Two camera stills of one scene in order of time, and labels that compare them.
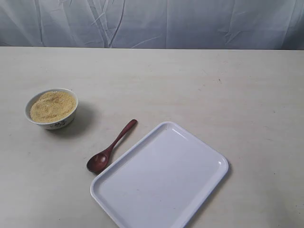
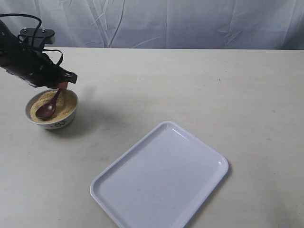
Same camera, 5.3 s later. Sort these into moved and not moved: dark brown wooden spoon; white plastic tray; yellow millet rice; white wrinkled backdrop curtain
Moved: dark brown wooden spoon
Not moved: yellow millet rice; white wrinkled backdrop curtain; white plastic tray
